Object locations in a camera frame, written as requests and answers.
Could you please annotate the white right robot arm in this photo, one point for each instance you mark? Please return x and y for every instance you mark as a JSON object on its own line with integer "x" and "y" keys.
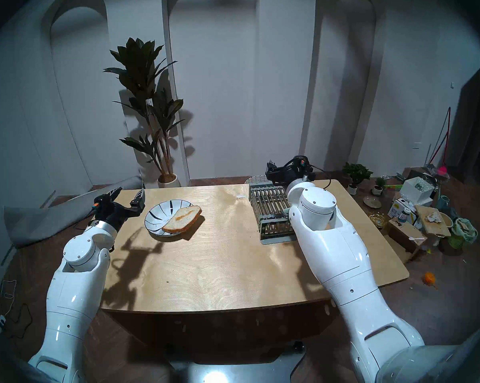
{"x": 336, "y": 258}

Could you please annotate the wooden cutting board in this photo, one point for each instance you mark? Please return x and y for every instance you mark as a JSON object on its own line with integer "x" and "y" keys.
{"x": 433, "y": 228}

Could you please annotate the small grey dish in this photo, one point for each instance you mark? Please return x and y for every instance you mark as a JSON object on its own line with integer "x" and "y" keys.
{"x": 372, "y": 202}

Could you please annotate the red broom with pink head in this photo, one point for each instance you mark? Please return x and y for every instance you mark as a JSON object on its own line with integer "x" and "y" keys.
{"x": 441, "y": 170}

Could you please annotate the crumpled white food scrap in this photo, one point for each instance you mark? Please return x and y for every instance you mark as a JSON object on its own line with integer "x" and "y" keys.
{"x": 432, "y": 216}

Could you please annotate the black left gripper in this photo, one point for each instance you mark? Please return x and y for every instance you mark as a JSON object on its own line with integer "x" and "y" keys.
{"x": 114, "y": 212}

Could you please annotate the bushy small potted plant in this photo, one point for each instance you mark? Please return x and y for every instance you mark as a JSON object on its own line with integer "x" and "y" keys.
{"x": 357, "y": 172}

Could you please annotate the orange ball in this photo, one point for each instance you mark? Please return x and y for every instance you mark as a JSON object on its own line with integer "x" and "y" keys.
{"x": 428, "y": 279}

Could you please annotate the amber glass dish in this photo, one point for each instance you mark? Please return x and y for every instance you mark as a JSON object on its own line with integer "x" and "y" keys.
{"x": 377, "y": 219}

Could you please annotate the white printed carton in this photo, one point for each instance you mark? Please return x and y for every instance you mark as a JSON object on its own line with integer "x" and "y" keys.
{"x": 396, "y": 208}

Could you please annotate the white box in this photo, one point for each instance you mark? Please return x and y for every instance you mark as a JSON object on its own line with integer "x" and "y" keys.
{"x": 415, "y": 191}

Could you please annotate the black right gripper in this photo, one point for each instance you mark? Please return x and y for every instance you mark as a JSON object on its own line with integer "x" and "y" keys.
{"x": 296, "y": 170}

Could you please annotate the tiny potted plant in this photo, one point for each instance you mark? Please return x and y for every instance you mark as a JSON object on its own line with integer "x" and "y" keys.
{"x": 378, "y": 190}

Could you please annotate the dark leaning panel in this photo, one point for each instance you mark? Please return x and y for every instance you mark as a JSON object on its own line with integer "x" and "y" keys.
{"x": 473, "y": 115}

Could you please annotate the white wicker basket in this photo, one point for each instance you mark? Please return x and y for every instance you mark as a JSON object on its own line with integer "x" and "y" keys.
{"x": 256, "y": 180}

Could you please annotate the teal mug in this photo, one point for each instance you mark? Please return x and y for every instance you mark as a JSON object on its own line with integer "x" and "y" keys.
{"x": 442, "y": 202}

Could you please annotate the tall potted plant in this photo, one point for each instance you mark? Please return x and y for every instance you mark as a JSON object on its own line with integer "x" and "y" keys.
{"x": 140, "y": 67}

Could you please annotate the white bowl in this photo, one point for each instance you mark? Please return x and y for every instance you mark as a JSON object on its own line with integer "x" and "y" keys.
{"x": 446, "y": 220}

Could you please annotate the metal robot base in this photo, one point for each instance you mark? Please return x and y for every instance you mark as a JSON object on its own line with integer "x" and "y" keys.
{"x": 232, "y": 372}

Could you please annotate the white plastic spoon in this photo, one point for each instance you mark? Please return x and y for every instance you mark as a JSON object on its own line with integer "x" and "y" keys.
{"x": 415, "y": 239}

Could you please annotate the white plate with dark stripes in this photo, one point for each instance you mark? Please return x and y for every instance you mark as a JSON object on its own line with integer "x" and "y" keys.
{"x": 156, "y": 222}

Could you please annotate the grey slatted cutlery rack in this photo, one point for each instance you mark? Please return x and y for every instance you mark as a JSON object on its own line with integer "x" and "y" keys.
{"x": 270, "y": 200}

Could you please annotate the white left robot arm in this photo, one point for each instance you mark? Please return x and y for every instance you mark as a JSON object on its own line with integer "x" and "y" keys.
{"x": 72, "y": 298}

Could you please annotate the slice of bread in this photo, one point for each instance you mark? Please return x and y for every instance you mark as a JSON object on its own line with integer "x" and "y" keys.
{"x": 182, "y": 220}

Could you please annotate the brown cardboard box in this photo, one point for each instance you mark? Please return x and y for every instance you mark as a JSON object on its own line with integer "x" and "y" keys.
{"x": 403, "y": 234}

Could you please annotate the white power strip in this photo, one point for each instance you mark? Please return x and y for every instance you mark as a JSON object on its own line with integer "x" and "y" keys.
{"x": 0, "y": 324}

